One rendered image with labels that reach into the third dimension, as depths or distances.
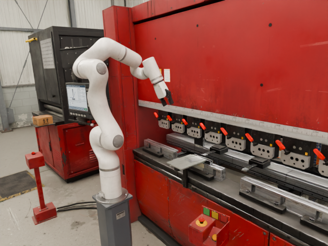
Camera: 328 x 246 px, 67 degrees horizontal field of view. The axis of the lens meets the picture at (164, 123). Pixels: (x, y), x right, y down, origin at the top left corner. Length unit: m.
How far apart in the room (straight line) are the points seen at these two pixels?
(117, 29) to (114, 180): 1.53
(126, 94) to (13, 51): 6.28
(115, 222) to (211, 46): 1.30
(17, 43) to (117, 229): 7.49
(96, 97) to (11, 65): 7.25
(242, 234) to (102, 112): 1.21
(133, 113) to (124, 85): 0.32
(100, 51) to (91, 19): 8.10
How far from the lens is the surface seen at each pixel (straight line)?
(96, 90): 1.30
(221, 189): 1.87
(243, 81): 1.65
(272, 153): 1.62
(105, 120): 1.34
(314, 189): 1.91
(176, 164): 1.94
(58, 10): 9.06
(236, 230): 1.88
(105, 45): 1.36
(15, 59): 8.52
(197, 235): 1.66
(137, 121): 2.65
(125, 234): 1.65
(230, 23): 1.73
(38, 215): 3.39
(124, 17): 2.58
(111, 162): 1.42
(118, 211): 1.54
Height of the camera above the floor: 1.76
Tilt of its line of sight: 14 degrees down
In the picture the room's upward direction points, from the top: 2 degrees counter-clockwise
